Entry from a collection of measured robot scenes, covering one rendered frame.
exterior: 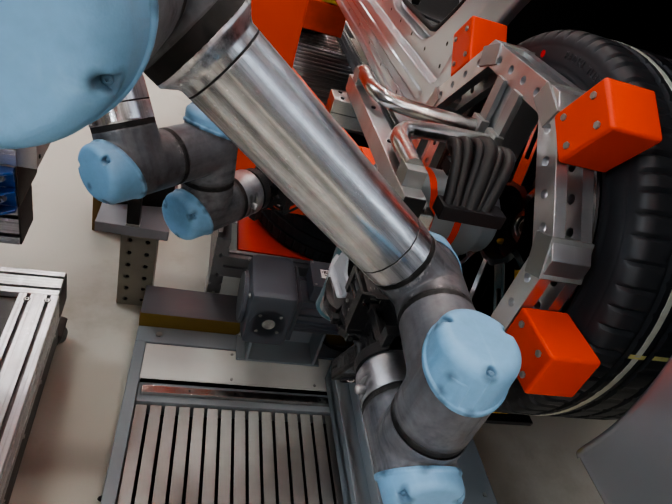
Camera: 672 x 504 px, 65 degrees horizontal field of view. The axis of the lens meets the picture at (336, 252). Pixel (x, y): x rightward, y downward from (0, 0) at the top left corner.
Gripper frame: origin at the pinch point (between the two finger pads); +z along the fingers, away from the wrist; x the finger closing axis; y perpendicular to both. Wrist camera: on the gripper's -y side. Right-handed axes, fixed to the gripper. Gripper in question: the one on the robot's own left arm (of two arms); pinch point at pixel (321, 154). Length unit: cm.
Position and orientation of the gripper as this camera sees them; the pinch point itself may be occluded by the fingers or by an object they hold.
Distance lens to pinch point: 102.5
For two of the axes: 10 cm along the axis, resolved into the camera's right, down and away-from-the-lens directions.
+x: 8.0, 4.8, -3.6
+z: 5.5, -3.5, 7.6
